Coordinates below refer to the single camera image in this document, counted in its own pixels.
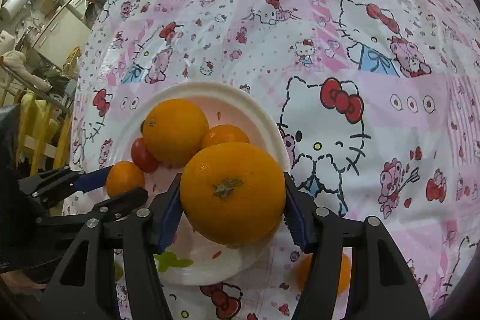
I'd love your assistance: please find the white cabinet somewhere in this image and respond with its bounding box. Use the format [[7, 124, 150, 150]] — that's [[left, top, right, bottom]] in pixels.
[[32, 0, 90, 68]]

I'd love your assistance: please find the green grape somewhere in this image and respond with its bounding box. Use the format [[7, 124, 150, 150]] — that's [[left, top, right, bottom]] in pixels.
[[114, 262, 124, 282]]

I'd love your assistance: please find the Hello Kitty pink bedsheet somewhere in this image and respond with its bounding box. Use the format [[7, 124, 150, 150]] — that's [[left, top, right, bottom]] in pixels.
[[70, 0, 479, 319]]

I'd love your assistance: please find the small orange mandarin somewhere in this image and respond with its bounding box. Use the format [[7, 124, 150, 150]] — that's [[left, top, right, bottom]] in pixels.
[[201, 124, 250, 149]]

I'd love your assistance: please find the pink strawberry plate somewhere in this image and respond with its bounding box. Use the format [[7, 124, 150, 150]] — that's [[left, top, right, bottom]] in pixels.
[[109, 82, 290, 286]]

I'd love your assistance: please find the red cherry tomato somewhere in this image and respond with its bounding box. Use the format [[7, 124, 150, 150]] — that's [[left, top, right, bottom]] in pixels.
[[130, 137, 160, 174]]

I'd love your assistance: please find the yellow wooden rail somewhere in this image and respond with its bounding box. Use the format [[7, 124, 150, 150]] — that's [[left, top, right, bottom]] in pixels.
[[16, 90, 72, 176]]

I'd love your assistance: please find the large orange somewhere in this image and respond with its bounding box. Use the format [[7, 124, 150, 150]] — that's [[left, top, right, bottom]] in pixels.
[[142, 98, 209, 168]]

